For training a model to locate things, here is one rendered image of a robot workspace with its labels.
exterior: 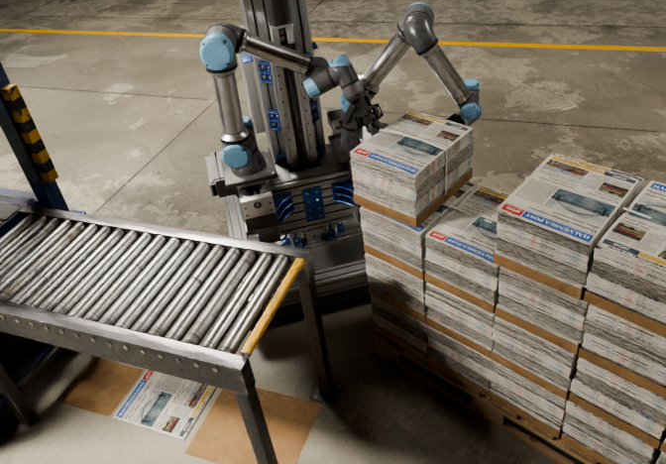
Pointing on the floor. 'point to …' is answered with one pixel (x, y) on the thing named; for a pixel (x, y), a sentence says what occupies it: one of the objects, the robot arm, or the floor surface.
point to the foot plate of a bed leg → (327, 397)
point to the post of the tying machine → (49, 192)
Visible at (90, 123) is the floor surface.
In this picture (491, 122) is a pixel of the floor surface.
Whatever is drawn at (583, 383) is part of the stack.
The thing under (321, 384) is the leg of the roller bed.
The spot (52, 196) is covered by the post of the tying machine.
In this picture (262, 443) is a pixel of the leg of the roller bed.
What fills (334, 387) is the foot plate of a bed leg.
